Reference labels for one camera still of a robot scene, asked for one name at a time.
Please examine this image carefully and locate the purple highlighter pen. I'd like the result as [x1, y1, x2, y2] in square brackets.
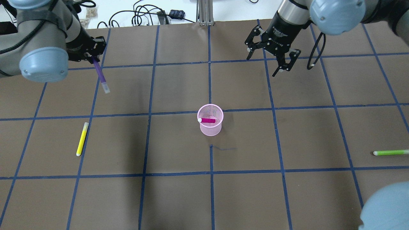
[91, 56, 111, 94]

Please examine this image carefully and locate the pink highlighter pen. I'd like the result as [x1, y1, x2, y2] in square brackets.
[197, 118, 216, 124]

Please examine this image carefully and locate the pink mesh cup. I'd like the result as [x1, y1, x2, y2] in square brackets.
[197, 104, 224, 136]

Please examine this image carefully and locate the dark blue checked pouch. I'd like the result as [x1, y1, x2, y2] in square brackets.
[168, 9, 186, 19]

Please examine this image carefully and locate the yellow highlighter pen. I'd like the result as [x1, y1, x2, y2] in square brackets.
[76, 122, 89, 156]

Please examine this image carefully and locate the green highlighter pen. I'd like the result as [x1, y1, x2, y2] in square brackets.
[373, 149, 409, 156]

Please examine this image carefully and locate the aluminium frame post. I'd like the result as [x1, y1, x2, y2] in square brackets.
[196, 0, 214, 26]

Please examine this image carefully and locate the black cable bundle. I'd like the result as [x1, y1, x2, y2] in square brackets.
[97, 0, 196, 29]

